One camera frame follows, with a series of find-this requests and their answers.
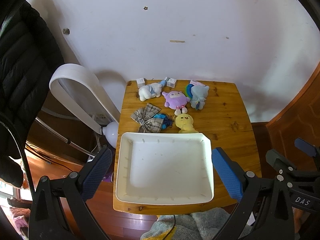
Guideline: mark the white power strip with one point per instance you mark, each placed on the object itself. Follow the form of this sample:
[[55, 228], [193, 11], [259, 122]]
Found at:
[[101, 118]]

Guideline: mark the grey plaid bow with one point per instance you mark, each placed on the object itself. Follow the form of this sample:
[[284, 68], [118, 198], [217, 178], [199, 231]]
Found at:
[[146, 118]]

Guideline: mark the light blue plush toy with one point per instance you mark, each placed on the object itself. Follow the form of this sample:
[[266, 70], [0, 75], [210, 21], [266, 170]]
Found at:
[[198, 95]]

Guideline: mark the white plastic tray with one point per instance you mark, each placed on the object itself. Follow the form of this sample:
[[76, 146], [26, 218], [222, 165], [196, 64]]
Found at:
[[165, 170]]

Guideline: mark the purple plush toy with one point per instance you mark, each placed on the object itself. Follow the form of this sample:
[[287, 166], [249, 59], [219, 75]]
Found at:
[[175, 100]]

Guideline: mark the white dog plush toy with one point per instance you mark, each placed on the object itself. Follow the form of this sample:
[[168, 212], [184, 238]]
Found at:
[[148, 92]]

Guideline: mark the wooden door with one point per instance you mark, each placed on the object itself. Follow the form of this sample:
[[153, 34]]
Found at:
[[295, 120]]

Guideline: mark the grey fluffy cloth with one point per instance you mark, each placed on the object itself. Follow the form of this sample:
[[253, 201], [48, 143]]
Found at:
[[200, 223]]

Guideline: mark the white bladeless fan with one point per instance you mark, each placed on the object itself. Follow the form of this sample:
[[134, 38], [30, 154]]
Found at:
[[75, 73]]

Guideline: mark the pink tissue packet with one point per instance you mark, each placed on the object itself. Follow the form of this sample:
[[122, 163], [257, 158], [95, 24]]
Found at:
[[196, 82]]

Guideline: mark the small white box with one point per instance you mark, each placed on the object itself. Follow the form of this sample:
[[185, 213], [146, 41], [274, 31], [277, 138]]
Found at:
[[141, 82]]

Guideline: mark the metal pole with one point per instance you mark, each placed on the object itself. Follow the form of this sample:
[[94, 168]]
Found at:
[[62, 137]]

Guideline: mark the yellow plush toy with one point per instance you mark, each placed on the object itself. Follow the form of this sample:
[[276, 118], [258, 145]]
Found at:
[[185, 122]]

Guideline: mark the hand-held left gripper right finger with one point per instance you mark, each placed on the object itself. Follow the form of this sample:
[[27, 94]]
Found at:
[[226, 175]]

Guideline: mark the white and green box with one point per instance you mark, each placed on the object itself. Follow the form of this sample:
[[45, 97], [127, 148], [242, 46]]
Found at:
[[170, 82]]

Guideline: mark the blue mesh ball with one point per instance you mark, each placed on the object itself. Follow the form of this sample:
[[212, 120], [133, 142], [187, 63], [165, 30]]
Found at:
[[161, 118]]

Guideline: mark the white globe lamp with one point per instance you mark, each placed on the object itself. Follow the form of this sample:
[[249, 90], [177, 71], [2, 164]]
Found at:
[[111, 132]]

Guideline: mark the black puffer jacket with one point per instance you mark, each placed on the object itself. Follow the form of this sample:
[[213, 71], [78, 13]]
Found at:
[[22, 67]]

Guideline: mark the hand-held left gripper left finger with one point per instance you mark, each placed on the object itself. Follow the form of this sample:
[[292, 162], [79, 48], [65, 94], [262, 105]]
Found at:
[[96, 172]]

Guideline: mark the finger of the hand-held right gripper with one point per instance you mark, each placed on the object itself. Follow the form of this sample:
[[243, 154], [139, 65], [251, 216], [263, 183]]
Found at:
[[277, 160], [306, 146]]

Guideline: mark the strip of wall tape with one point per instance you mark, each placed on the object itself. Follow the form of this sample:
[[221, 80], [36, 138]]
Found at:
[[177, 41]]

